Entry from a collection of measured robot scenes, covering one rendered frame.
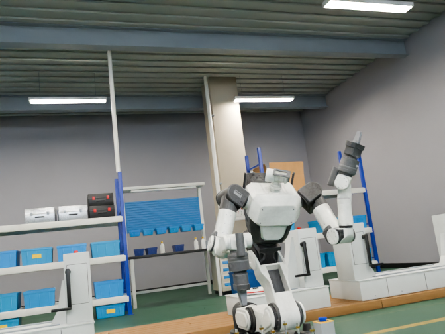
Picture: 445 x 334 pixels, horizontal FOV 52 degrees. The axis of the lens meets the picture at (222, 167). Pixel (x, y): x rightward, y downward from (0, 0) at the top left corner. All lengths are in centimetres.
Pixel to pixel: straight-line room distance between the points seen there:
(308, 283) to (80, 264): 202
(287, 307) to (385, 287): 246
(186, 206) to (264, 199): 582
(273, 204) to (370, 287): 251
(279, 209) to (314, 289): 212
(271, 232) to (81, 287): 195
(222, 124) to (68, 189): 366
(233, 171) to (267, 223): 627
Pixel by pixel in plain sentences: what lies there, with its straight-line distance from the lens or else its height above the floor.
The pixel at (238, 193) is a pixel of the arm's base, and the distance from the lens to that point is 229.
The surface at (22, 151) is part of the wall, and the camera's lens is 1053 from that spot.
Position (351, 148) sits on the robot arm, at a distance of 227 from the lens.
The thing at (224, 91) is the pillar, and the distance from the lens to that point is 899.
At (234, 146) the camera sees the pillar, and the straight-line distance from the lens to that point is 871.
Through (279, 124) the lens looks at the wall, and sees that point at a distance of 1178.
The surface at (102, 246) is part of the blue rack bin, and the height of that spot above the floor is 93.
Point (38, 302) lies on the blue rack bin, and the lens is 649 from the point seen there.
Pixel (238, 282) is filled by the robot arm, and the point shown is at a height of 54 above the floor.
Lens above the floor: 67
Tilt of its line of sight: 10 degrees up
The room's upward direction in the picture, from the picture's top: 7 degrees counter-clockwise
